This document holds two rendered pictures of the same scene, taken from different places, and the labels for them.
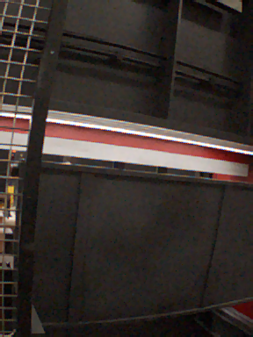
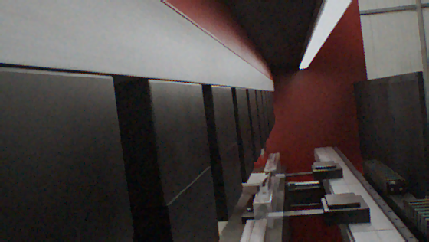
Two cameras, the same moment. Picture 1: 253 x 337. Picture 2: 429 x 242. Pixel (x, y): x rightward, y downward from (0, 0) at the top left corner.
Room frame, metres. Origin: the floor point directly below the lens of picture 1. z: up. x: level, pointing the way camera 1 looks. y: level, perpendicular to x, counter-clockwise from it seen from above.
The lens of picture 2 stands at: (0.59, 1.44, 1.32)
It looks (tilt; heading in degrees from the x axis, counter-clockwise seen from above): 3 degrees down; 307
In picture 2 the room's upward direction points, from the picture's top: 7 degrees counter-clockwise
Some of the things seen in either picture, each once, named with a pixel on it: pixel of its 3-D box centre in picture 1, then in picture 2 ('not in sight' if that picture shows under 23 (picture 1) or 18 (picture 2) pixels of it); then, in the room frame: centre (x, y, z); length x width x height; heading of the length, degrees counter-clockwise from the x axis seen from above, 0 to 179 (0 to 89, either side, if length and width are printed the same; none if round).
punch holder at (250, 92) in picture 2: not in sight; (238, 125); (1.10, 0.68, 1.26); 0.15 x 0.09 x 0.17; 116
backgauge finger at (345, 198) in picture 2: not in sight; (315, 209); (0.98, 0.54, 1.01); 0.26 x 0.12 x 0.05; 26
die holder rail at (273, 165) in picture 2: not in sight; (273, 168); (1.58, -0.33, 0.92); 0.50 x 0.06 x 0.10; 116
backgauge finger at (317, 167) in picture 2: not in sight; (306, 171); (1.19, 0.10, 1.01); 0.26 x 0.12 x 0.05; 26
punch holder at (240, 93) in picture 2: not in sight; (224, 133); (1.01, 0.86, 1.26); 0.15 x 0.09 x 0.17; 116
